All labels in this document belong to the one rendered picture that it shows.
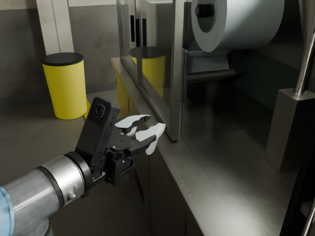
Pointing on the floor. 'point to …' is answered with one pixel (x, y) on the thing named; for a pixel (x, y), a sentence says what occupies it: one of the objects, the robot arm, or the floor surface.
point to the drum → (66, 84)
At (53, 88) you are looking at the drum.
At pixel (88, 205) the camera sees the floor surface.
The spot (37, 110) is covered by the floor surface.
